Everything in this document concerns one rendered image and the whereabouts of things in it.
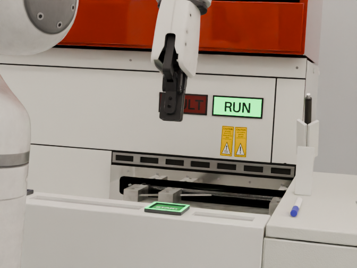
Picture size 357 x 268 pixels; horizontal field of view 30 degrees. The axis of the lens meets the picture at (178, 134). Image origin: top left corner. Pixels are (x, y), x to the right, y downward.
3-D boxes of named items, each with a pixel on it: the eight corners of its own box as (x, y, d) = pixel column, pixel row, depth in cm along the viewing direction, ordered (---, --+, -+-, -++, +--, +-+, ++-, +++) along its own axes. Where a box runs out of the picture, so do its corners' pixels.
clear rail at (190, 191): (128, 187, 161) (128, 182, 161) (285, 202, 152) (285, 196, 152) (126, 188, 160) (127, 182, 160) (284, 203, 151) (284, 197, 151)
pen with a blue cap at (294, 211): (297, 194, 111) (290, 209, 97) (303, 195, 111) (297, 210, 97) (296, 200, 111) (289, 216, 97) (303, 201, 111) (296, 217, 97)
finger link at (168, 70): (172, 23, 97) (176, 55, 101) (159, 52, 92) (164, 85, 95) (180, 23, 97) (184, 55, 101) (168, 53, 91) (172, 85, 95)
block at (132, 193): (134, 195, 156) (134, 183, 156) (147, 197, 155) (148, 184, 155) (122, 201, 148) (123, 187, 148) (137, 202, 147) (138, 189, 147)
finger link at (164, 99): (164, 75, 99) (160, 119, 98) (159, 70, 96) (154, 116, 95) (185, 76, 98) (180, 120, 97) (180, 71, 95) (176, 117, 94)
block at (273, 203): (272, 209, 148) (273, 195, 148) (288, 210, 147) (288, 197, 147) (268, 216, 140) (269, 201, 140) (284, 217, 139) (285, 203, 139)
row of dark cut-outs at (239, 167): (112, 161, 163) (113, 151, 163) (294, 177, 153) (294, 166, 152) (112, 162, 162) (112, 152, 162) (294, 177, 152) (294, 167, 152)
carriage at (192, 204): (130, 207, 156) (130, 195, 156) (287, 223, 147) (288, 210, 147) (119, 214, 149) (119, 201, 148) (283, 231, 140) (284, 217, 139)
